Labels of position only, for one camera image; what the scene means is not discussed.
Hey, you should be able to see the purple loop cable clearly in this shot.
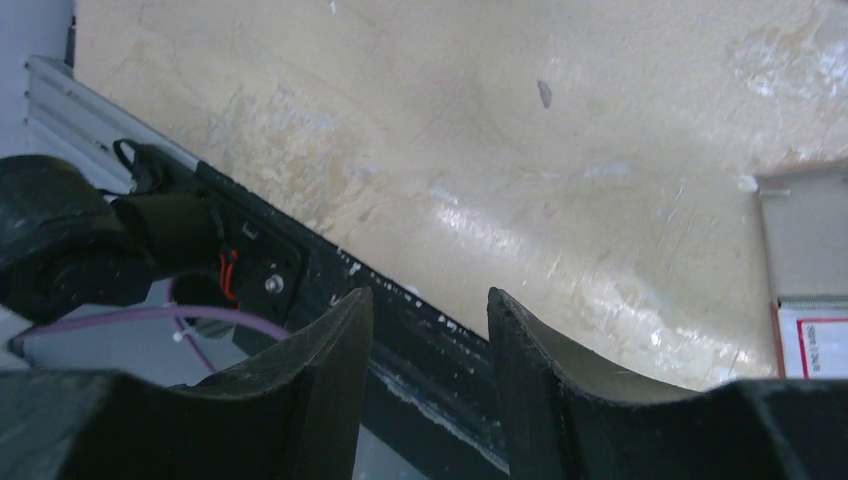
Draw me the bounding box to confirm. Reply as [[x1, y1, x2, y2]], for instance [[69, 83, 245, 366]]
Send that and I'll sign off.
[[6, 278, 293, 376]]

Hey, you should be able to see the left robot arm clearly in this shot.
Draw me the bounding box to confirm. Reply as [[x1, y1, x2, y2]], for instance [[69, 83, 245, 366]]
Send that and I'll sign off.
[[1, 139, 307, 325]]

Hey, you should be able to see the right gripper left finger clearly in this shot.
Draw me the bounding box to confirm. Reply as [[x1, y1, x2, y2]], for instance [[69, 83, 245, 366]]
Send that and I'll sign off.
[[1, 288, 374, 479]]

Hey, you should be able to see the red white staple box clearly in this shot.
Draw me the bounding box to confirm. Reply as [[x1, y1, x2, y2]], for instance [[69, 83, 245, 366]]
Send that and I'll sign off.
[[756, 160, 847, 380]]

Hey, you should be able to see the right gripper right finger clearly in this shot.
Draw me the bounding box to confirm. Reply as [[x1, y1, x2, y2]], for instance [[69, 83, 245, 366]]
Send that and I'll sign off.
[[487, 288, 847, 479]]

